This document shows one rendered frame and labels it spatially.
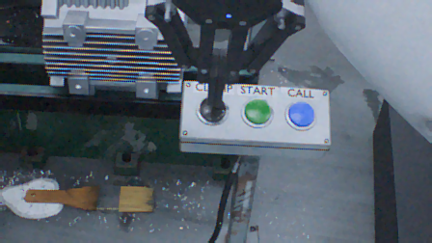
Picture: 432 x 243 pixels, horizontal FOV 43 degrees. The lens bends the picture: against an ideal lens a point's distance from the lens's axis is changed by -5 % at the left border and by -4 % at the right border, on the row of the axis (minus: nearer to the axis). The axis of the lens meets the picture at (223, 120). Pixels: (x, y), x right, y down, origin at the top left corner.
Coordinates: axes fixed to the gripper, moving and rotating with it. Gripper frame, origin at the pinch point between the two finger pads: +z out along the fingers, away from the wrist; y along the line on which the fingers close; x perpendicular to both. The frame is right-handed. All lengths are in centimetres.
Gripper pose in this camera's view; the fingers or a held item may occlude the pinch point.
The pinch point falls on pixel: (216, 78)
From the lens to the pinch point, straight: 55.9
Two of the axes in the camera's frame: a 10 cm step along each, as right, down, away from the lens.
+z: -0.7, 3.6, 9.3
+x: -0.4, 9.3, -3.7
